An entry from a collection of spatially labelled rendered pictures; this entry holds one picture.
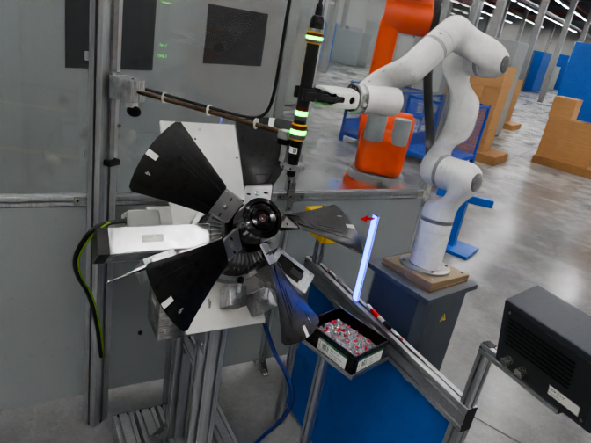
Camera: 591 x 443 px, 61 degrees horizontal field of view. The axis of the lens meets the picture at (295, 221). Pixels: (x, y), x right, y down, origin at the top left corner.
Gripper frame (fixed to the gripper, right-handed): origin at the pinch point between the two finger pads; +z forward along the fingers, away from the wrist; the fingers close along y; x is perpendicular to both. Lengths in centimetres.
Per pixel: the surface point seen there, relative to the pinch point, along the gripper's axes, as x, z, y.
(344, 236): -40.5, -18.5, -6.6
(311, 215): -37.7, -11.9, 3.2
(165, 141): -17.9, 33.2, 11.5
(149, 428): -148, 23, 39
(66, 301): -101, 52, 70
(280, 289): -51, 6, -16
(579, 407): -47, -32, -80
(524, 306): -33, -30, -61
